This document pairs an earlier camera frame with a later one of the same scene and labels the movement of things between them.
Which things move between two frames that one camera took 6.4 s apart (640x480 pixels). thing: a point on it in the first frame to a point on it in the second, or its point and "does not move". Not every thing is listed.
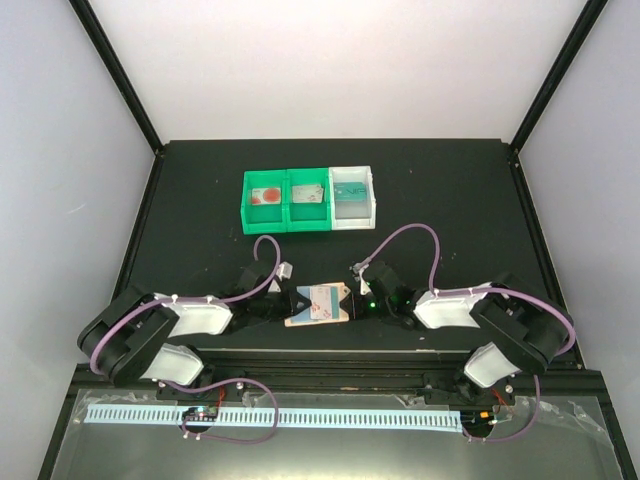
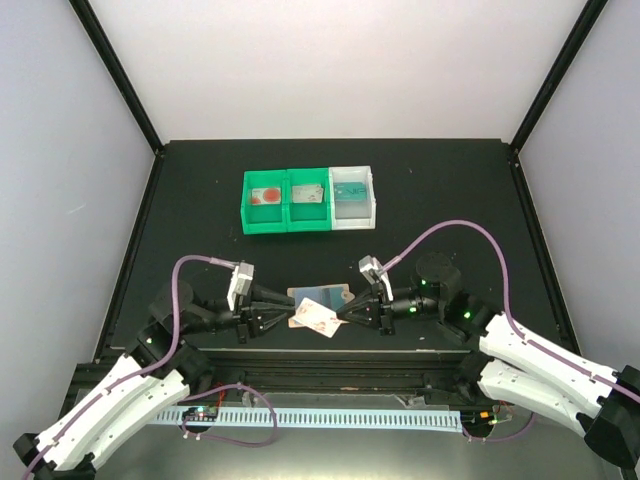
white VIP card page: x=307 y=193 does not move
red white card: x=270 y=196 does not move
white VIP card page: x=324 y=303 to x=317 y=317
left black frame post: x=118 y=71 does not move
